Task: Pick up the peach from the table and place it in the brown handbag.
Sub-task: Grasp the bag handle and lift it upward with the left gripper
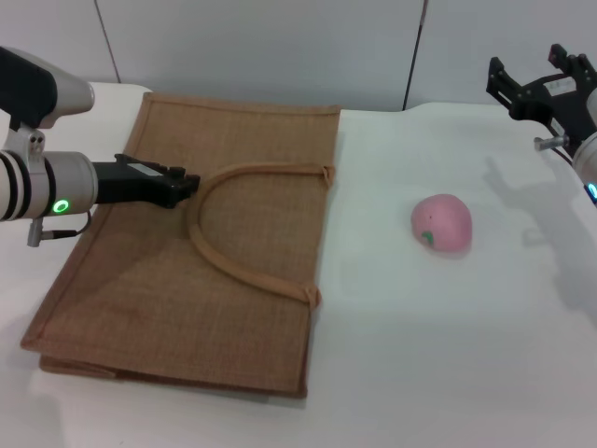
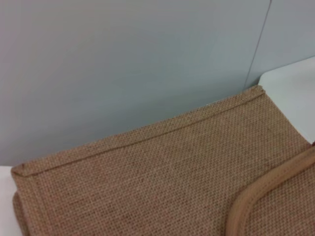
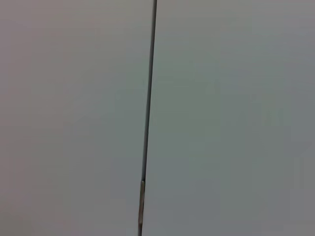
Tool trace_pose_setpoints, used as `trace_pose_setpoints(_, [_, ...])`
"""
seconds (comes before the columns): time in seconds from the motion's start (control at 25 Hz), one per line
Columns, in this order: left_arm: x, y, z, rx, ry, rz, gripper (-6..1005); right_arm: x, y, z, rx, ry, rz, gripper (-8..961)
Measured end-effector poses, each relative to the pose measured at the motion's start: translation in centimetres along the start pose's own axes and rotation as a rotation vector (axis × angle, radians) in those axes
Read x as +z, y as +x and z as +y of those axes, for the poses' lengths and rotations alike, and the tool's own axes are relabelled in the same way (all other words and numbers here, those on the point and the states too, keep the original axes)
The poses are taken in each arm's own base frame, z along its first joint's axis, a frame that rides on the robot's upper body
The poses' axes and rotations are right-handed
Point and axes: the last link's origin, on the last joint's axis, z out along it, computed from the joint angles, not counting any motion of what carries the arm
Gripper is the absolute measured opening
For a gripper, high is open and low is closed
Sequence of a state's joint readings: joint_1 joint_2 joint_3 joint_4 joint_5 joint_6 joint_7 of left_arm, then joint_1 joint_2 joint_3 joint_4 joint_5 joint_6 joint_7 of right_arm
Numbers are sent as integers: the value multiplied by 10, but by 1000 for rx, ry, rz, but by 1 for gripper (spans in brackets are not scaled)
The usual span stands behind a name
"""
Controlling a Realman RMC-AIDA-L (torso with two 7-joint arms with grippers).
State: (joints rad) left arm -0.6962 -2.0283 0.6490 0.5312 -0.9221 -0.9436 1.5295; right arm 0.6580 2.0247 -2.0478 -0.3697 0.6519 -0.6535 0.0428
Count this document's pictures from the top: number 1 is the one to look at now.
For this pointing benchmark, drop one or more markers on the silver camera mount bracket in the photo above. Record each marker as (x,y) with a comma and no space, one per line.
(29,142)

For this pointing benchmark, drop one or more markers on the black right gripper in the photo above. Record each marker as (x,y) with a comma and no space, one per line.
(559,105)

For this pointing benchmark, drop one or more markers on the brown jute handbag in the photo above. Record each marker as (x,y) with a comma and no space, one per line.
(242,242)

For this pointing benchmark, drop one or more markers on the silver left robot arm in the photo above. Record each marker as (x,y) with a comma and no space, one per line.
(42,186)

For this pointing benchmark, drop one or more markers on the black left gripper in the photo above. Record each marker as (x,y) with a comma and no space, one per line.
(133,184)

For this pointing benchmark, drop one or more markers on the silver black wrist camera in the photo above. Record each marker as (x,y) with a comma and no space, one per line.
(37,88)

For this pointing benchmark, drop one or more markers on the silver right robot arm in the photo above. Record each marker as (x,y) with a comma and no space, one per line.
(588,163)

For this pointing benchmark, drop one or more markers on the pink peach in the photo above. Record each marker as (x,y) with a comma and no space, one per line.
(442,224)

